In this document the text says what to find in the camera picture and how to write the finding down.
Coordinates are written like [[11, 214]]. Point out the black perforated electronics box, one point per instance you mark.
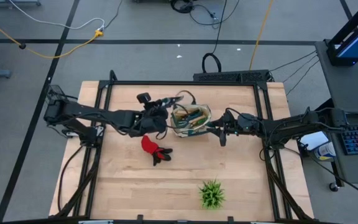
[[228, 76]]

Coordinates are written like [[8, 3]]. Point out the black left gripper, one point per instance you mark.
[[141, 123]]

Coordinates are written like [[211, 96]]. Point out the grey computer desk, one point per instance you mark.
[[353, 90]]

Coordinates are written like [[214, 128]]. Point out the black metal table frame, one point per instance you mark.
[[182, 83]]

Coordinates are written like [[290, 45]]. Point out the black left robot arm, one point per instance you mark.
[[104, 113]]

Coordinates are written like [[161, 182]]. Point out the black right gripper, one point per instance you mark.
[[244, 126]]

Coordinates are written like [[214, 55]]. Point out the white and yellow canister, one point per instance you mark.
[[325, 151]]

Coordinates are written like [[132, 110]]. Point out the white paper sheet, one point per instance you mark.
[[317, 140]]

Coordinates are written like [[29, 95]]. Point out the red and black gardening glove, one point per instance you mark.
[[149, 144]]

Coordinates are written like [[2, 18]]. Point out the cream and green gardening bag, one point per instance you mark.
[[179, 130]]

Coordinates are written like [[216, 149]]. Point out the green plant in white pot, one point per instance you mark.
[[211, 194]]

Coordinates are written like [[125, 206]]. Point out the green pruning shears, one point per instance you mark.
[[174, 101]]

